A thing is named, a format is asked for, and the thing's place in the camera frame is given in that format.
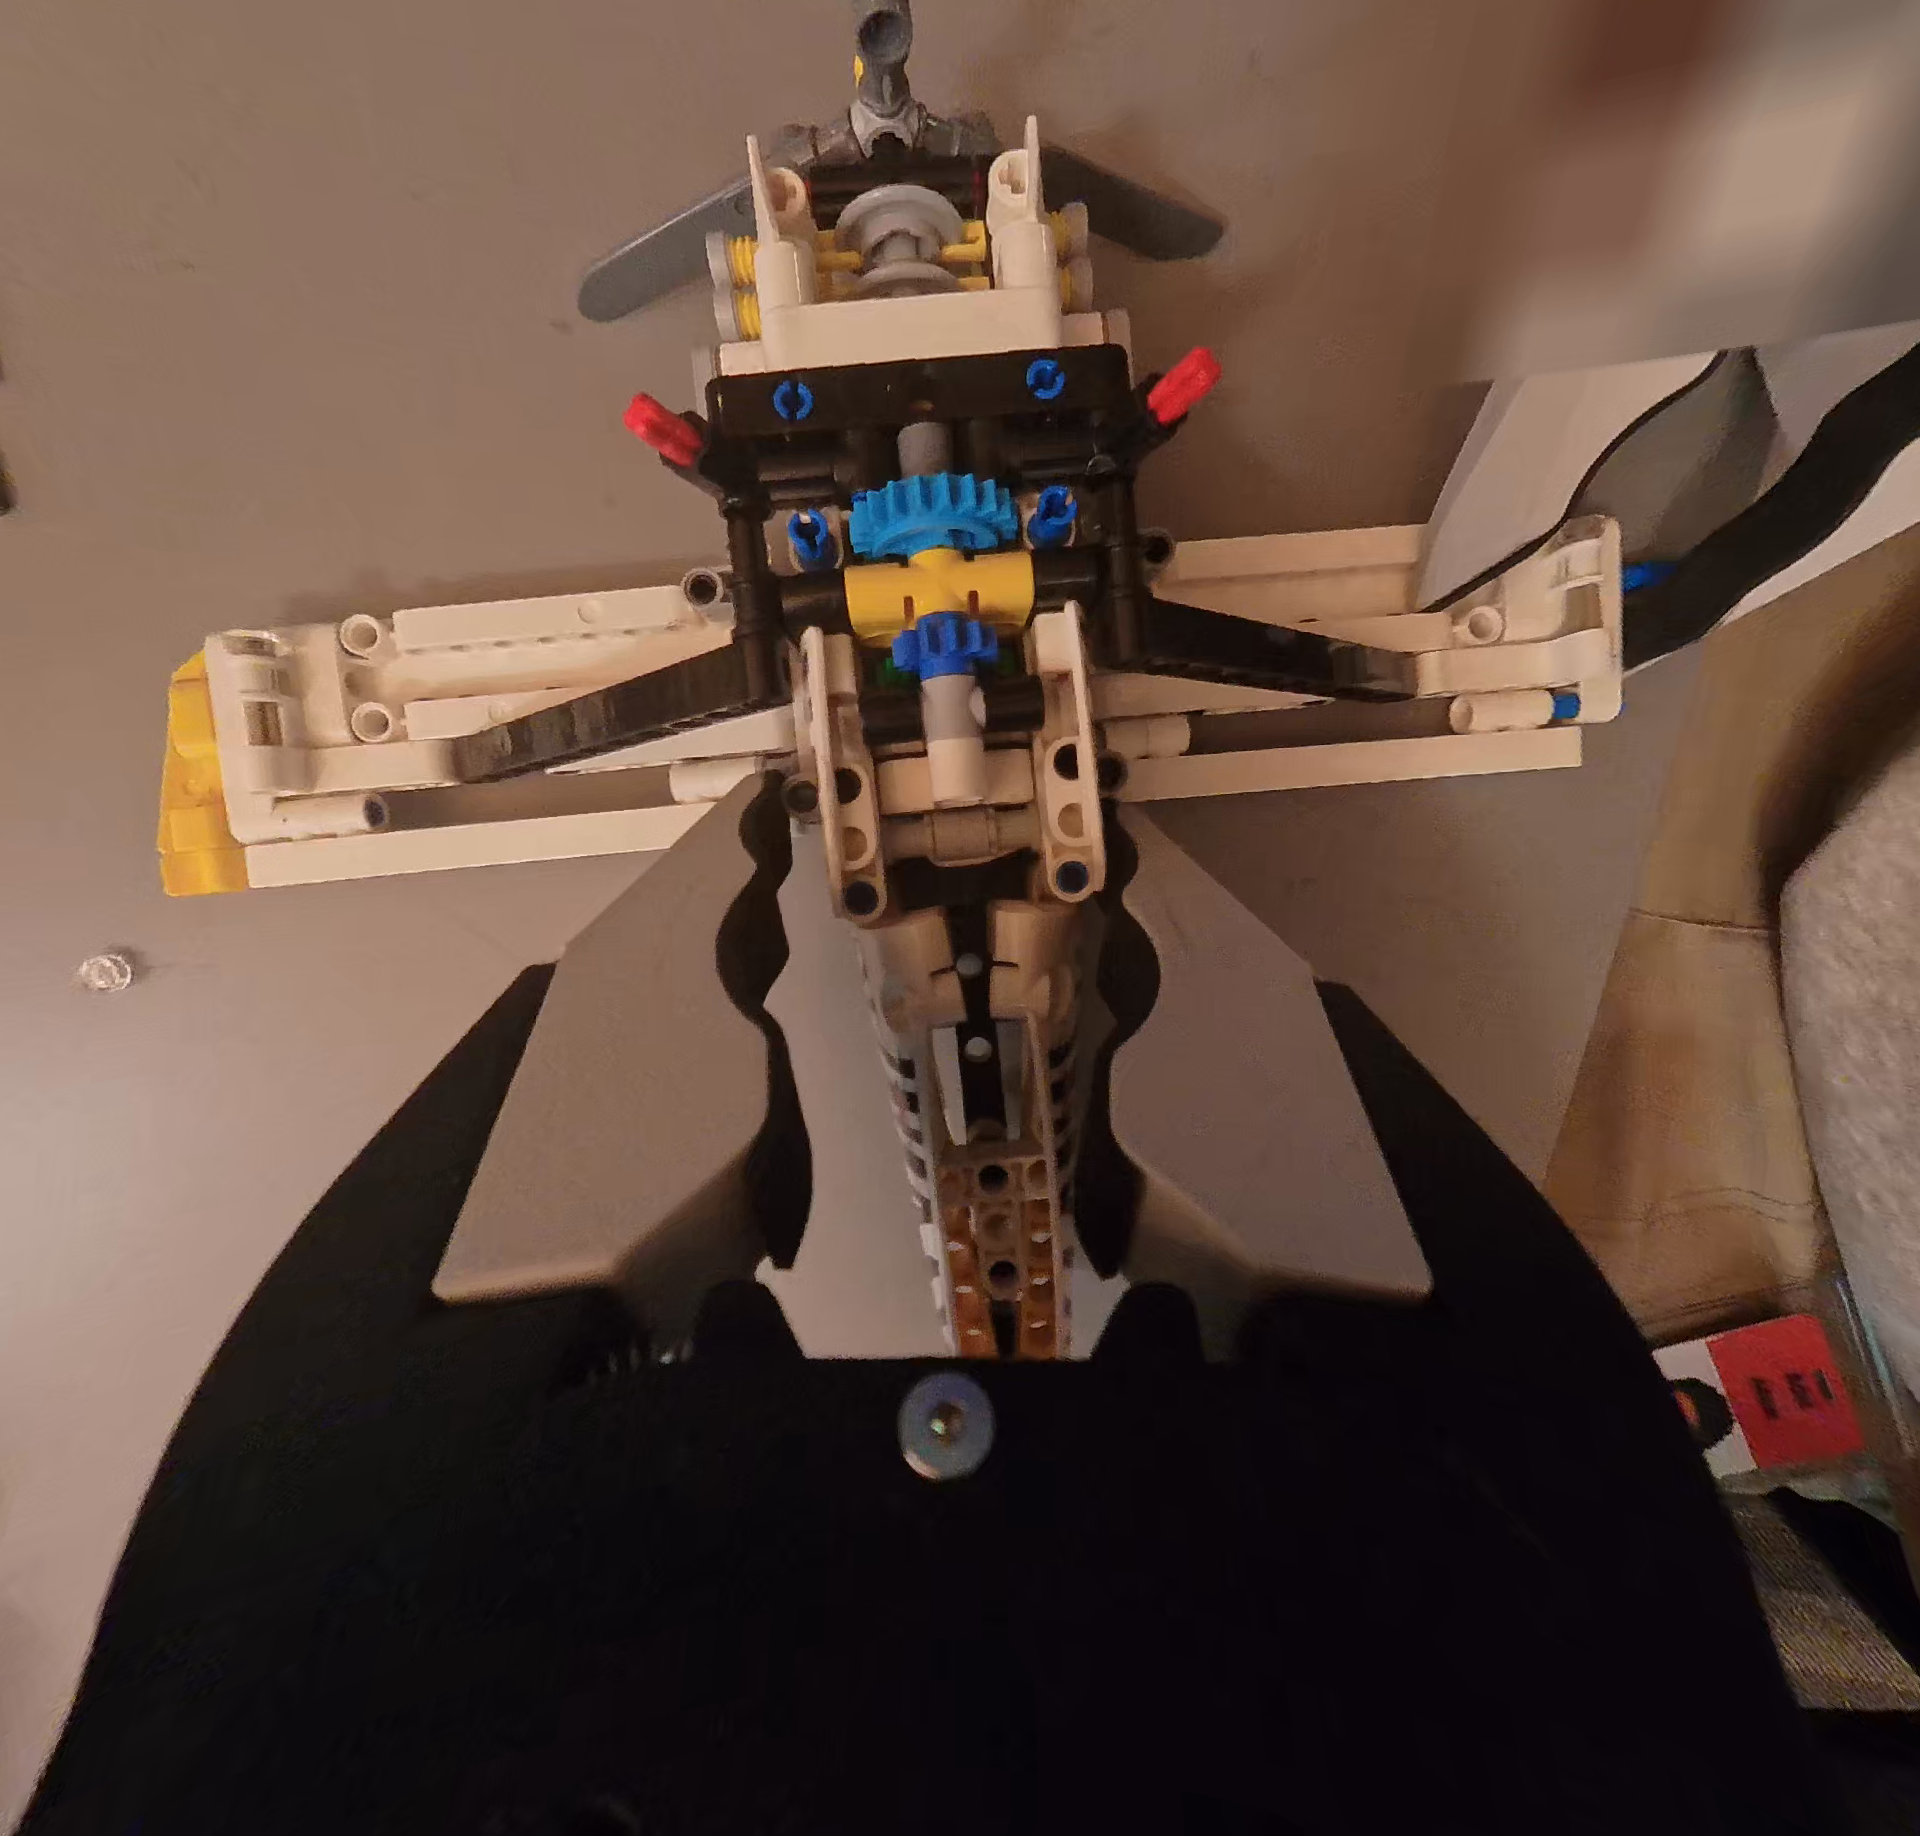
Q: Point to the clear round lego stud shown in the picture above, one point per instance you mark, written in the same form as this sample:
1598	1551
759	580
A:
110	971

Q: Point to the grey sweatshirt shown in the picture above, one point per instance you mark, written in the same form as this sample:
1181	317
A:
1859	997

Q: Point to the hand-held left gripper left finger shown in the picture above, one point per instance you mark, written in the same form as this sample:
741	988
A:
600	1118

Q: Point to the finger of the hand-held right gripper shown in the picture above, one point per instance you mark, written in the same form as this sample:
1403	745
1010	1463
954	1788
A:
1799	516
1514	455

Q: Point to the red white badge card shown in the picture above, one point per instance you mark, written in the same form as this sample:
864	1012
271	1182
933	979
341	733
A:
1785	1396

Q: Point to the zebra striped lego plane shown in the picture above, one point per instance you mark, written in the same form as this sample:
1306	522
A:
931	367

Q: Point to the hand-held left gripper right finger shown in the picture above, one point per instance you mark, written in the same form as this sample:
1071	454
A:
1273	1118

